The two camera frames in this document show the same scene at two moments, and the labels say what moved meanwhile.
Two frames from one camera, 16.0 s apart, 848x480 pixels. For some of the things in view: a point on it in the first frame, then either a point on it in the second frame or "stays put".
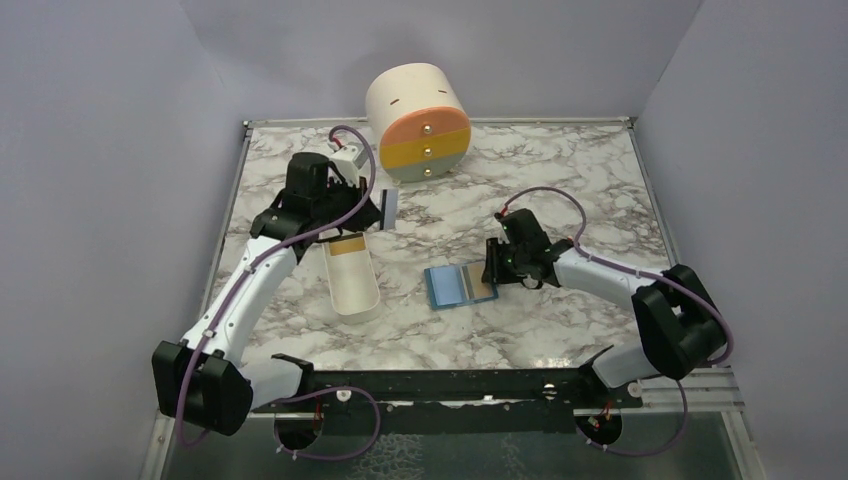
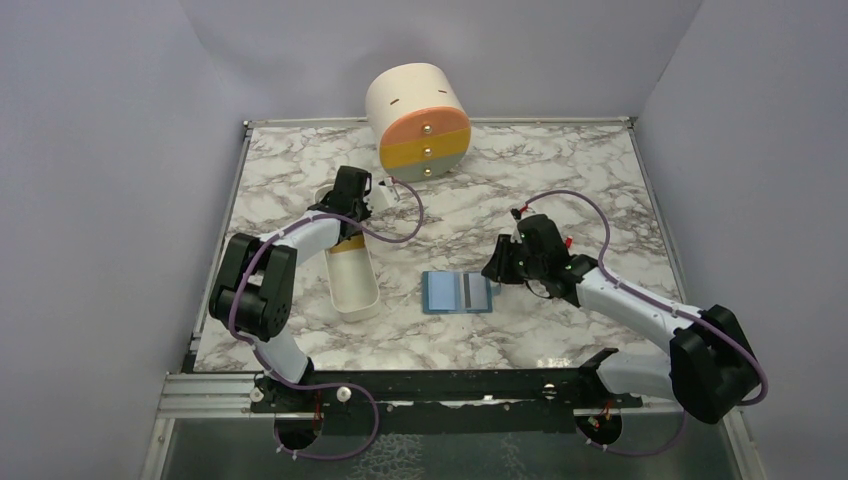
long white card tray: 354,286 stays put
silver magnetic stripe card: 391,208 to 479,290
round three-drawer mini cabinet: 421,121 stays put
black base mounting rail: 459,403 stays put
